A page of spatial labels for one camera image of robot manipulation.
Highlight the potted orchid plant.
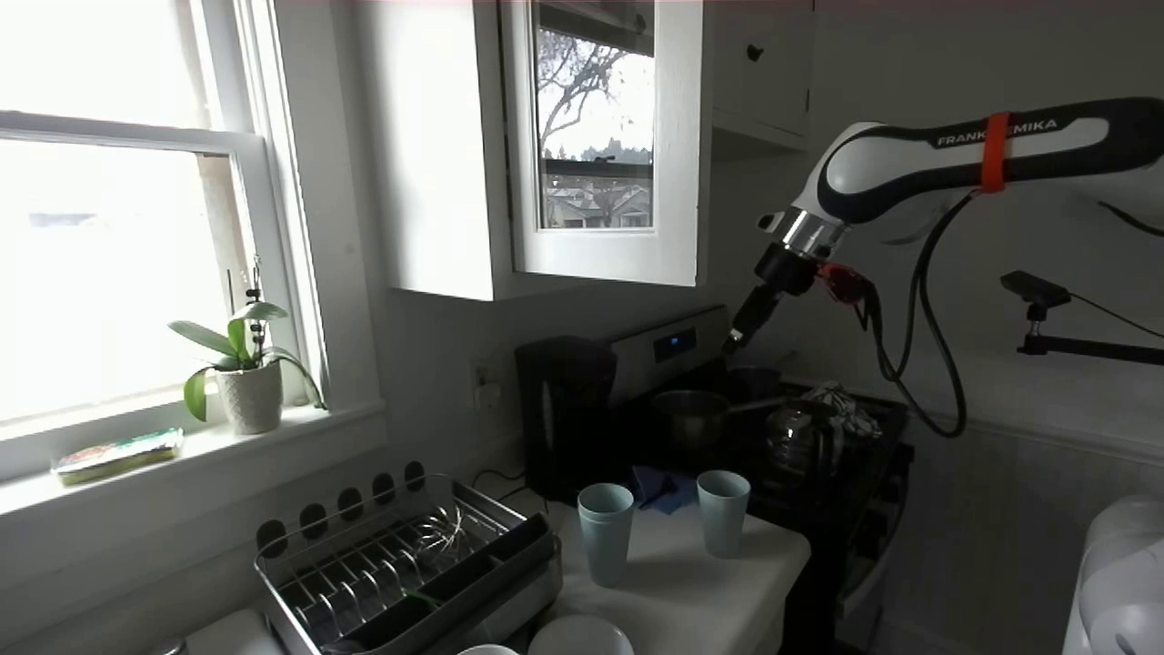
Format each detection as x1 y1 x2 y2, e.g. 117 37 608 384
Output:
170 278 325 434

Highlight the black electric kettle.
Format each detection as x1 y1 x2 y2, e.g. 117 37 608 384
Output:
516 337 614 503

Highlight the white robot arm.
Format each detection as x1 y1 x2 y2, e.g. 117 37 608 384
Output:
726 99 1164 354

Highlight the window frame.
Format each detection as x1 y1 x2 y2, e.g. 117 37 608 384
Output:
0 0 379 505

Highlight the black gas stove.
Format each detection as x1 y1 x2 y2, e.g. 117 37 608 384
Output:
610 304 912 655

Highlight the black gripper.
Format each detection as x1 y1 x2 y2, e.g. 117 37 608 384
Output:
726 243 876 354

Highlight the light blue cup on counter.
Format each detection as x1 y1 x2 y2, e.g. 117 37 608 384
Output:
574 483 638 584

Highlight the blue cloth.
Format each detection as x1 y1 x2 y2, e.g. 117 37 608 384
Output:
633 464 696 513

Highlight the dark cooking pot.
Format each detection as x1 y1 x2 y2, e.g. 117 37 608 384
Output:
650 389 727 460

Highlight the metal dish rack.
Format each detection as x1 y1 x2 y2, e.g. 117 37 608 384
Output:
256 481 559 655

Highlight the white bowl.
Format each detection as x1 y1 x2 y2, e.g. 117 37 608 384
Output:
529 614 633 655

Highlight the white wall outlet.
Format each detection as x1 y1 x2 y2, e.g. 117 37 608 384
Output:
471 365 504 407

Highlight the green sponge on sill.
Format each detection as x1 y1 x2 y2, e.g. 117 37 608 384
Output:
56 428 184 487

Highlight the white glass cabinet door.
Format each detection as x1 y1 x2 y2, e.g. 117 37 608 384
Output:
504 0 707 287

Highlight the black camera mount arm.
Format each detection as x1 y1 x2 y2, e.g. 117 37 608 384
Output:
997 268 1164 366

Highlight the white wall cabinet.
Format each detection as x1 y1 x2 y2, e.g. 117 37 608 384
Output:
356 0 513 301

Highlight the light blue cup from cabinet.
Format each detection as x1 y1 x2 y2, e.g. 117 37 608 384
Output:
696 470 749 556

